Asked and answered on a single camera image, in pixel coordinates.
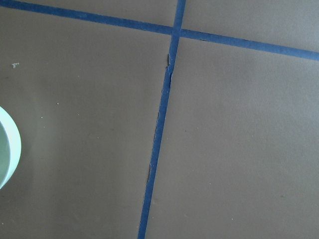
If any green bowl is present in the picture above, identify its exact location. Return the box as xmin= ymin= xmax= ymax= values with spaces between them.
xmin=0 ymin=108 xmax=21 ymax=189

